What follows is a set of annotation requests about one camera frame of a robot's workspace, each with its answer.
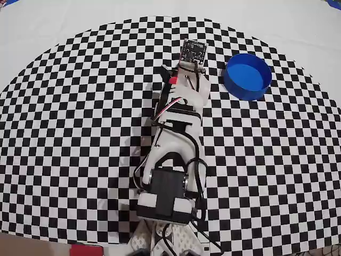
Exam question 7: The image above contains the black camera circuit board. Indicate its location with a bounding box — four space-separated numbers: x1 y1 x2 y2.
180 38 209 66

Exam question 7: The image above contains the red flat object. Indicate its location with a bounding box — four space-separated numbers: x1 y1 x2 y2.
70 244 104 256

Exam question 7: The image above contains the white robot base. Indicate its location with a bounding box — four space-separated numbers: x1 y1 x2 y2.
129 218 222 256

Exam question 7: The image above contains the blue round box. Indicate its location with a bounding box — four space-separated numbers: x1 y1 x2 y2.
223 53 273 101

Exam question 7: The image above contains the black white checkered cloth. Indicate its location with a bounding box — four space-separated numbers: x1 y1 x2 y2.
0 0 341 253

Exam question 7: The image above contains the red white black servo wire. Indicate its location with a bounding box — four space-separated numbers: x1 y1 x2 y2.
151 97 189 121

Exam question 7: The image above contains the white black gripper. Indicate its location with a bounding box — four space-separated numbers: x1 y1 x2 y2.
156 60 212 114

